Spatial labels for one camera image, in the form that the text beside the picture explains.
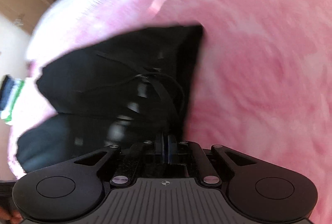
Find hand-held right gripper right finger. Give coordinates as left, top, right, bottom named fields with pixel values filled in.
left=166, top=136, right=257, bottom=185

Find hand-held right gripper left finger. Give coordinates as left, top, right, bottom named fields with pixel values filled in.
left=74, top=134, right=165, bottom=187

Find black pants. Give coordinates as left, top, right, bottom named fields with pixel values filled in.
left=17, top=24, right=204, bottom=175

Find person's left hand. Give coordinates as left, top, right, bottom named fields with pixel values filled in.
left=0, top=207, right=23, bottom=224

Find green and white object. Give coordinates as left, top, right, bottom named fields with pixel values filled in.
left=0, top=75, right=26, bottom=124

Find pink rose bed sheet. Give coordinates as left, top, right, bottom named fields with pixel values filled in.
left=8, top=0, right=332, bottom=224

